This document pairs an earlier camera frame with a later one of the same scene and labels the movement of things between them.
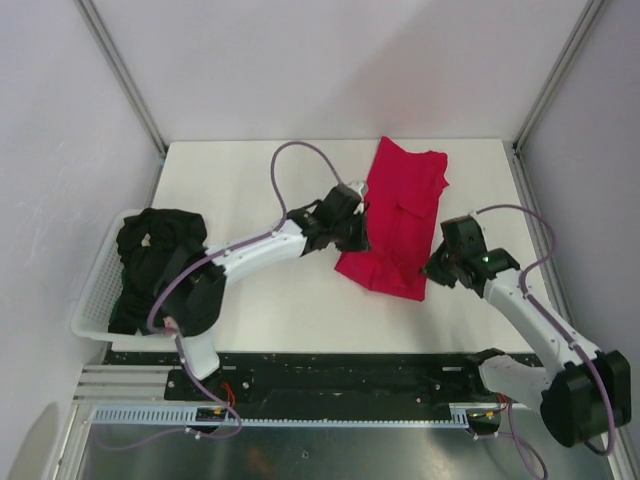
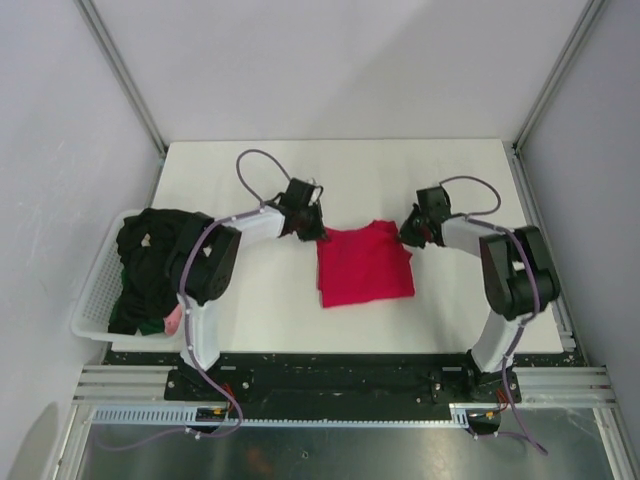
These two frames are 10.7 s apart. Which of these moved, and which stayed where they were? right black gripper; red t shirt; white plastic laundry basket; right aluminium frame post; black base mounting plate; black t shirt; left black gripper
Moved: left black gripper; red t shirt; right black gripper
Stayed: white plastic laundry basket; black t shirt; right aluminium frame post; black base mounting plate
